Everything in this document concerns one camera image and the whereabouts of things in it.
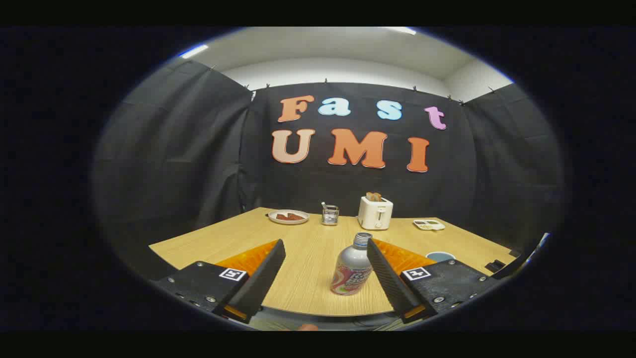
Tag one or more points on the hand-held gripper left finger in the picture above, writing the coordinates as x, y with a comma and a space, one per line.
263, 278

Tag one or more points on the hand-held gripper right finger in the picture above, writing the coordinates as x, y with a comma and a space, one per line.
390, 281

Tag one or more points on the silver juice bottle pink label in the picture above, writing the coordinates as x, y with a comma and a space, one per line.
348, 268

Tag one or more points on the white cup blue inside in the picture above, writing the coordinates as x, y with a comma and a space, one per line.
439, 256

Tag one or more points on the wooden table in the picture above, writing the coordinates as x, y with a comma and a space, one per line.
308, 248

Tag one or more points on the white plate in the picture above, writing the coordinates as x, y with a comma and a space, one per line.
288, 222

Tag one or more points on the small white tray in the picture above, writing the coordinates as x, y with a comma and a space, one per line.
429, 224

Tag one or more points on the white toaster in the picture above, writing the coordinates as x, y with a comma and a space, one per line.
375, 214

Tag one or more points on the toast slice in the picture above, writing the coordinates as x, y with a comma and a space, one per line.
373, 197

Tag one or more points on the black table clamp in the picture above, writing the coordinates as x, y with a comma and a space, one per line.
495, 266

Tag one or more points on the black backdrop cloth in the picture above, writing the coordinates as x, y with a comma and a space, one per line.
198, 149

